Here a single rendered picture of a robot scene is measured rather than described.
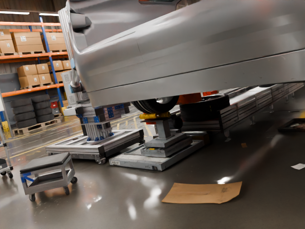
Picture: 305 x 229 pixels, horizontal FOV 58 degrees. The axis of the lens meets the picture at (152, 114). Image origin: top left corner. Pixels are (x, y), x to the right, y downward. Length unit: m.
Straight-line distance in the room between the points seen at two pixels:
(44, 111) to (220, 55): 9.39
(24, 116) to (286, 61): 9.34
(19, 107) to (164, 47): 8.86
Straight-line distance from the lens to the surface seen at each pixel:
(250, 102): 4.00
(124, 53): 1.68
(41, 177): 3.15
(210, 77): 1.41
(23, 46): 13.43
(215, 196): 2.07
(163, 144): 2.89
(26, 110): 10.10
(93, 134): 3.92
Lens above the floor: 0.92
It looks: 8 degrees down
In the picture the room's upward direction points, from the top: 12 degrees counter-clockwise
